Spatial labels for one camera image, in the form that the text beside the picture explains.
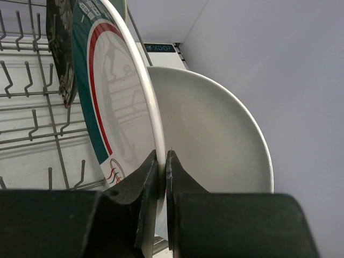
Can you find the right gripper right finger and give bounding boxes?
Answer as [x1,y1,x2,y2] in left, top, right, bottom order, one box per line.
[166,150,319,257]

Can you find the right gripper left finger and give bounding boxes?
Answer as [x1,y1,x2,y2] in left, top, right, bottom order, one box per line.
[1,151,158,257]

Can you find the round plate teal red rim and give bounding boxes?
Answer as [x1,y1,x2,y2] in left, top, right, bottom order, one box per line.
[70,0,166,253]

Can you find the black floral square plate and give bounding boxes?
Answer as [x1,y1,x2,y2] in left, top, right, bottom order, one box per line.
[46,0,77,107]

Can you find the right black table label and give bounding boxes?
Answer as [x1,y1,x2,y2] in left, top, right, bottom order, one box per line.
[144,43,176,53]

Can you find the pale green plate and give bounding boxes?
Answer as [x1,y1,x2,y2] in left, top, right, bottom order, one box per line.
[110,0,127,19]

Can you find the grey wire dish rack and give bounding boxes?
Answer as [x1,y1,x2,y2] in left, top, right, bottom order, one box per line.
[1,1,109,191]

